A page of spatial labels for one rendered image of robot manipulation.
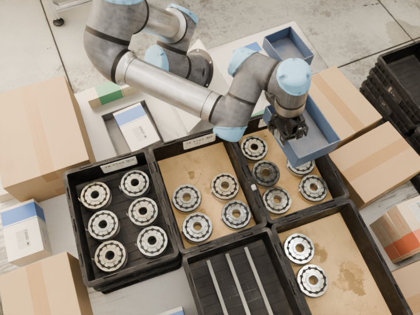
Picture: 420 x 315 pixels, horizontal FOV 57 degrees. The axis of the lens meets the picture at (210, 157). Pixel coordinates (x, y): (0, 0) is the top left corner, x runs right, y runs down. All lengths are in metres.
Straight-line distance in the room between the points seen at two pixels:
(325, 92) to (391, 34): 1.68
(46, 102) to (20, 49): 1.54
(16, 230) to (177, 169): 0.61
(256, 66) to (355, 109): 0.81
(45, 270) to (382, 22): 2.83
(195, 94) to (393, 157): 0.89
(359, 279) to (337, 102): 0.68
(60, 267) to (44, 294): 0.09
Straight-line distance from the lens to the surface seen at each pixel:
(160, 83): 0.97
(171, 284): 1.46
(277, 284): 1.35
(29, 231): 1.52
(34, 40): 3.14
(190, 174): 1.43
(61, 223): 1.59
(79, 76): 2.82
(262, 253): 1.36
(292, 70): 0.87
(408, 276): 1.46
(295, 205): 1.42
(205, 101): 0.94
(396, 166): 1.58
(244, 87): 0.91
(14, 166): 1.51
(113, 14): 1.02
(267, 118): 1.23
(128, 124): 1.59
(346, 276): 1.41
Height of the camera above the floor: 2.14
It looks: 64 degrees down
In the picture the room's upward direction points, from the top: 3 degrees clockwise
